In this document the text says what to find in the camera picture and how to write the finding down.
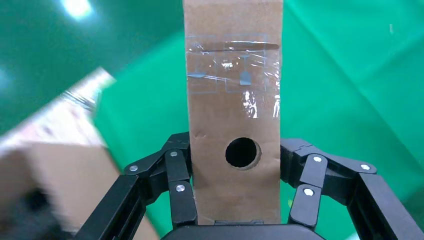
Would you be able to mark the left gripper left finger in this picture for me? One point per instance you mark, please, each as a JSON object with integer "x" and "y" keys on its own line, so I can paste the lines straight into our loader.
{"x": 180, "y": 198}

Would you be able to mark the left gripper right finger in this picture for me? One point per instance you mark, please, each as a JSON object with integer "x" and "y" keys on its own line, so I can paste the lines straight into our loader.
{"x": 371, "y": 205}

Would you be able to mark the small cardboard box with hole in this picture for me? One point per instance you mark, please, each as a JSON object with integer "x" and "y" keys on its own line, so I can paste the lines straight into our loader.
{"x": 225, "y": 119}

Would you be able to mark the large open cardboard carton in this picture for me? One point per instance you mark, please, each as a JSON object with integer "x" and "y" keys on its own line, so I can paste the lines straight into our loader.
{"x": 66, "y": 179}

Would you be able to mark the green table cloth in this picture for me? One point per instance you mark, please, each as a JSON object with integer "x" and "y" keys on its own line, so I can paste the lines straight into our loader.
{"x": 331, "y": 99}

